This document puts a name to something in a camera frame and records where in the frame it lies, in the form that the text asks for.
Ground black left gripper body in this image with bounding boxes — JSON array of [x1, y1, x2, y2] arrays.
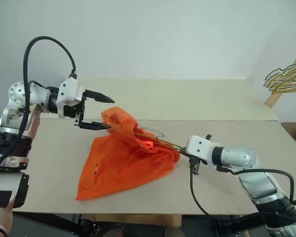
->
[[63, 90, 88, 128]]

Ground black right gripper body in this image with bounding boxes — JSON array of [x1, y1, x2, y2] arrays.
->
[[188, 134, 213, 175]]

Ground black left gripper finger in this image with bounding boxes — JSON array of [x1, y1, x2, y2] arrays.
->
[[78, 120, 112, 131], [85, 90, 115, 104]]

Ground gold wire hanger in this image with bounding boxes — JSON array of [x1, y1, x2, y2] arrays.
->
[[133, 126, 188, 155], [270, 74, 296, 95], [266, 64, 296, 90]]

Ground orange shorts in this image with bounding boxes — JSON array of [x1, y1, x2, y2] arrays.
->
[[75, 106, 181, 201]]

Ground wooden table leg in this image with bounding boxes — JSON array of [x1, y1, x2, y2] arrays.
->
[[173, 213, 184, 237]]

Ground wooden rack pole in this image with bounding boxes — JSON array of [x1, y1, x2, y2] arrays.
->
[[264, 43, 296, 108]]

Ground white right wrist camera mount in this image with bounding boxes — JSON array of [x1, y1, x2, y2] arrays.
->
[[185, 134, 220, 166]]

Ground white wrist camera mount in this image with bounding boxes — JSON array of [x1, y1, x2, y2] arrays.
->
[[56, 77, 86, 118], [185, 134, 220, 166]]

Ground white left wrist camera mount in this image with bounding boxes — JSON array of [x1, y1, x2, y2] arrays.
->
[[56, 77, 86, 118]]

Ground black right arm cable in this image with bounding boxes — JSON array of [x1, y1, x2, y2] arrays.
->
[[189, 158, 296, 223]]

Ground black table frame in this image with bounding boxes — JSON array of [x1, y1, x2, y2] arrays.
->
[[211, 214, 271, 234]]

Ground bundle of wire hangers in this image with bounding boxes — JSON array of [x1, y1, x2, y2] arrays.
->
[[263, 61, 296, 87]]

